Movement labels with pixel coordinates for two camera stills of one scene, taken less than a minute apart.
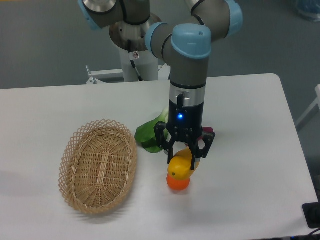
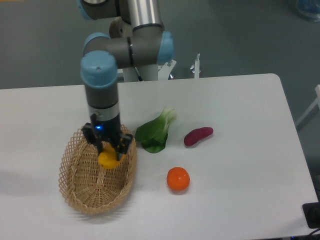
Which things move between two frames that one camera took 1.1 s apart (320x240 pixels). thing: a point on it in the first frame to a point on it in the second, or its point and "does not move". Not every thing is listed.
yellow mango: (179, 166) to (108, 158)
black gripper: (185, 124) to (108, 130)
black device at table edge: (312, 213) does not move
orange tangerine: (177, 184) does not move
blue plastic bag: (309, 9) does not move
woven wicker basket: (97, 165) does not move
